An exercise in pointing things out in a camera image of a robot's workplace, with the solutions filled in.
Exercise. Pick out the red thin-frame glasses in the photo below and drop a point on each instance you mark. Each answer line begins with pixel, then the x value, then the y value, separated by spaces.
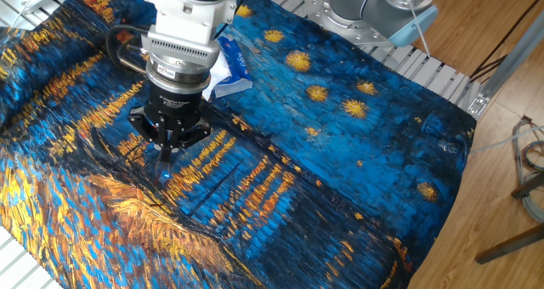
pixel 163 173

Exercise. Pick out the blue white tissue pack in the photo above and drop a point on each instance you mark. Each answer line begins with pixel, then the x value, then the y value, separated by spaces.
pixel 238 68

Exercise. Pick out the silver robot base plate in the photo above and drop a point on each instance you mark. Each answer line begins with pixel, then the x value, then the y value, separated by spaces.
pixel 323 17

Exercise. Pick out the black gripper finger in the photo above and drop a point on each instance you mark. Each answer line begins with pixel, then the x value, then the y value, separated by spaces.
pixel 146 129
pixel 193 136

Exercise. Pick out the starry night painted tablecloth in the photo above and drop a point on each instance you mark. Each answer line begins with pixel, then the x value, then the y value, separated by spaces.
pixel 297 174

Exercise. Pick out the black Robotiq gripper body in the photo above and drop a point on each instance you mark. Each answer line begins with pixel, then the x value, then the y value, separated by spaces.
pixel 172 106

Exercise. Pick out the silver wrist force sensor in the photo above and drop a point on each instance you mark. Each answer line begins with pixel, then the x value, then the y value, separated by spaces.
pixel 178 74

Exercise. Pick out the white zip tie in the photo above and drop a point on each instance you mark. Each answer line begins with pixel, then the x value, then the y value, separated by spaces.
pixel 421 32

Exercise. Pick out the dark wooden furniture leg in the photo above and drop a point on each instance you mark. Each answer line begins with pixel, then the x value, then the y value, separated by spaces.
pixel 510 243
pixel 529 185

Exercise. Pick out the aluminium frame beam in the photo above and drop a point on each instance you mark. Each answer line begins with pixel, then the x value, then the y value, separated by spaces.
pixel 506 68

